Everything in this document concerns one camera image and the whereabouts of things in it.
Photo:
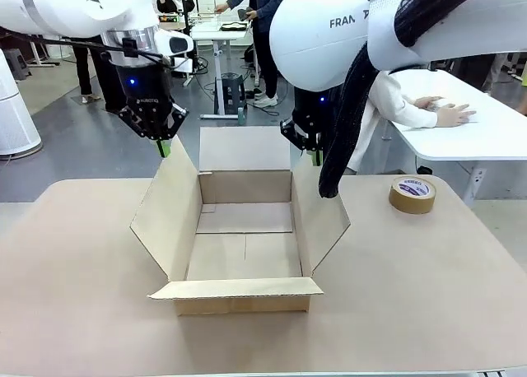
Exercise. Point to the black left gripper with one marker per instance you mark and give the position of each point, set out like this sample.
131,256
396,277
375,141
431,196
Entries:
142,89

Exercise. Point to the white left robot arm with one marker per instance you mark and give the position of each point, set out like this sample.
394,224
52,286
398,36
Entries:
62,6

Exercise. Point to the person's left hand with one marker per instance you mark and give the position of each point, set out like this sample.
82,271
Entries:
426,102

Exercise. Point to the white rounded table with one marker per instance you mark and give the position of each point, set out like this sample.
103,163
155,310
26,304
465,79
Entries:
461,140

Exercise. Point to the brown packing tape roll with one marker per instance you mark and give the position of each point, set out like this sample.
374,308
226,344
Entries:
411,202

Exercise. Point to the person in blue floral shirt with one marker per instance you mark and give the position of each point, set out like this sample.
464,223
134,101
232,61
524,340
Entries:
109,89

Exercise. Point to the person in white cardigan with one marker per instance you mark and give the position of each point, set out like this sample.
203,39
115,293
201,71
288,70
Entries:
379,113

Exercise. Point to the dark grey plastic stool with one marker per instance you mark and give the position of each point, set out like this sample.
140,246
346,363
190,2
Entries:
230,93

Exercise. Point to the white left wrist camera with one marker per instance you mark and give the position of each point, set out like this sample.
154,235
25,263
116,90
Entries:
177,43

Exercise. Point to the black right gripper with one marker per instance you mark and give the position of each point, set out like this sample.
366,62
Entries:
309,105

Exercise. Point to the person in denim jacket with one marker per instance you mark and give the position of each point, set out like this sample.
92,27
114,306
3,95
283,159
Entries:
263,43

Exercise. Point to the white height-adjustable desk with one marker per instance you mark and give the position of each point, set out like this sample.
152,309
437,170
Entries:
214,33

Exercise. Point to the green bottle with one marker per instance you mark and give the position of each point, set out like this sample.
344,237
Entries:
241,117

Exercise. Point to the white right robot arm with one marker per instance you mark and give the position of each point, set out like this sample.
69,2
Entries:
453,27

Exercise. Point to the brown cardboard box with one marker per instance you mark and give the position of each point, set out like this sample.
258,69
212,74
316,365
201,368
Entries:
243,224

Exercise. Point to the person's right forearm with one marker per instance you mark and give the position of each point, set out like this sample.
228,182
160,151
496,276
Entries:
411,113

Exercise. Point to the person's right hand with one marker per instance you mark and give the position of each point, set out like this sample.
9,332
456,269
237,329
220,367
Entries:
449,115

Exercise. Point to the white cylindrical air purifier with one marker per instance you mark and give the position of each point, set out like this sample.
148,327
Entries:
16,117

